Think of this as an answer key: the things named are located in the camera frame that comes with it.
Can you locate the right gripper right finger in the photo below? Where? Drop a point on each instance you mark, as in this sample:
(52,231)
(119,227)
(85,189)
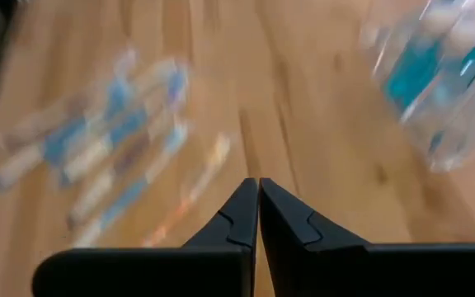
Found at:
(324,268)

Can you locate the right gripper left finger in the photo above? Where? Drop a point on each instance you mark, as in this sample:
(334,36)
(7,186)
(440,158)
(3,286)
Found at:
(213,272)

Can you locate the orange toothbrush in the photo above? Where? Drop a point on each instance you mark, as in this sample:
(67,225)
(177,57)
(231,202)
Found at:
(182,202)

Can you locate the blue toothbrush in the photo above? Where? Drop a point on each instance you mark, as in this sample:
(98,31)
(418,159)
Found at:
(128,125)
(124,204)
(62,142)
(118,97)

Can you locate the purple toothbrush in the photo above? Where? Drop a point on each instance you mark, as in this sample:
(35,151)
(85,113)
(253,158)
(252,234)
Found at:
(132,154)

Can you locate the clear acrylic organizer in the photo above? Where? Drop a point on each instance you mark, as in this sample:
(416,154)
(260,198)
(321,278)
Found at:
(448,136)

